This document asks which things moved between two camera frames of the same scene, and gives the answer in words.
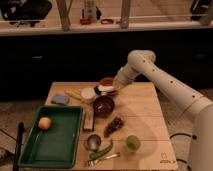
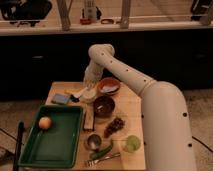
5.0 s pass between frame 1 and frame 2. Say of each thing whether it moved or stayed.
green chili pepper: stayed
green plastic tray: stayed
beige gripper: moved
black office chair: stayed
